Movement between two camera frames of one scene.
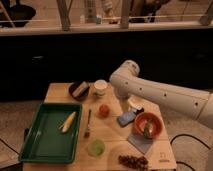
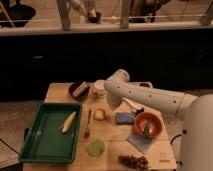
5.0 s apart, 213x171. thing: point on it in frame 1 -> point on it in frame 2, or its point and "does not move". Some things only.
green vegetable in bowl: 148,126 does not move
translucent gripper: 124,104 -> 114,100
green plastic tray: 52,135 does not move
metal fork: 87,131 does not move
